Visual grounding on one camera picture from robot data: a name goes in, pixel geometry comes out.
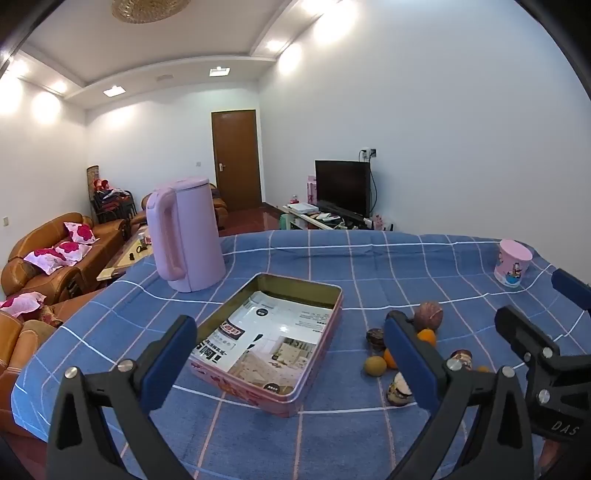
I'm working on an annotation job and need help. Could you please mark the printed paper liner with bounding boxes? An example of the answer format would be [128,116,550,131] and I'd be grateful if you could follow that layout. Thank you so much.
[191,290,334,397]

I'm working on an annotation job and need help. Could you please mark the pink floral pillow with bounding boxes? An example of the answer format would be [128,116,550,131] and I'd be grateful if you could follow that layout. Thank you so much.
[23,241,93,275]
[0,292,47,318]
[63,222,100,245]

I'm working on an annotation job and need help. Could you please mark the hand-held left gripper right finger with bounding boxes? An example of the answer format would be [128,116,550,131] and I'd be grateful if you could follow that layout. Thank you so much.
[384,310,548,480]

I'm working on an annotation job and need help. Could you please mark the stacked dark chairs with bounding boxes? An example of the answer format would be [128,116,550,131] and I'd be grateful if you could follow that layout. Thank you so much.
[90,187,137,224]

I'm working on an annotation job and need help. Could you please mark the wooden coffee table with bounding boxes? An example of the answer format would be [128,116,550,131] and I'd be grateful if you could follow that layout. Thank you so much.
[97,225,155,282]

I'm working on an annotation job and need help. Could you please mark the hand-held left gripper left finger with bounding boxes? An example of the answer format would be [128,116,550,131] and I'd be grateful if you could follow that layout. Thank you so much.
[46,315,198,480]

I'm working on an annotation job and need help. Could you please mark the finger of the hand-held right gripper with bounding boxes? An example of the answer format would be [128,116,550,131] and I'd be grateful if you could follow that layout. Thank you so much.
[551,268,591,320]
[495,305,591,407]

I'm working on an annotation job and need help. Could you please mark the brown round passion fruit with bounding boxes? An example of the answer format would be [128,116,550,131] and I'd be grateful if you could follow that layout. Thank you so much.
[413,301,444,332]

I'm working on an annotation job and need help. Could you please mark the brown leather armchair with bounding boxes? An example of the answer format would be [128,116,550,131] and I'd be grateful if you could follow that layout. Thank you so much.
[0,291,95,409]

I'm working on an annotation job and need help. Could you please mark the blue checked blanket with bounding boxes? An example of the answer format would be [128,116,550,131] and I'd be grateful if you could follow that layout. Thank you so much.
[10,229,591,480]

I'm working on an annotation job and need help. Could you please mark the golden ceiling lamp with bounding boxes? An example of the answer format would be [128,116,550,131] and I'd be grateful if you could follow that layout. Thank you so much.
[111,0,192,24]

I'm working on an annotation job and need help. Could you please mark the pink electric kettle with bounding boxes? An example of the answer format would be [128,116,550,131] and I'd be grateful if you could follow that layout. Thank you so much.
[145,176,227,293]

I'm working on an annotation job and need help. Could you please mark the white tv stand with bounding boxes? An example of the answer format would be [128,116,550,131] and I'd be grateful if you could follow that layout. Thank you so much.
[278,203,393,232]

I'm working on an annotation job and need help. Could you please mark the pink metal tin box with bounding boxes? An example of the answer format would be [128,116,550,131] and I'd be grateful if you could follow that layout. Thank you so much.
[189,272,345,418]

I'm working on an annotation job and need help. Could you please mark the pink cartoon cup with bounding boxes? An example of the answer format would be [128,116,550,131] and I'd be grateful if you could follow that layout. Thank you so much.
[493,239,533,289]

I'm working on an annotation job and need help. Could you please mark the brown wooden door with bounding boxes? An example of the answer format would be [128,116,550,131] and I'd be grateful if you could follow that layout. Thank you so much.
[211,110,263,212]

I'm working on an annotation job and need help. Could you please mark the black television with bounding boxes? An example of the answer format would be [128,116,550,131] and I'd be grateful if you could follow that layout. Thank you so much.
[315,160,373,217]

